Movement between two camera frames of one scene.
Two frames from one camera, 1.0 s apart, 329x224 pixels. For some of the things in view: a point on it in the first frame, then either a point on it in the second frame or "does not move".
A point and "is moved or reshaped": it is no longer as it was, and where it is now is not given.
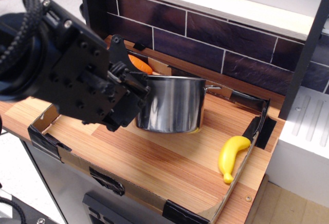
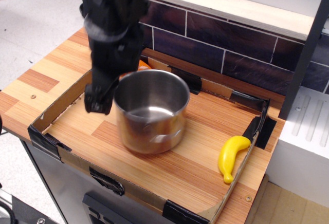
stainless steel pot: [173, 105] is moved or reshaped
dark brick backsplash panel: [251, 54] does not move
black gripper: [73, 74] → [109, 59]
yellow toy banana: [226, 154] does not move
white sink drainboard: [307, 126] does not move
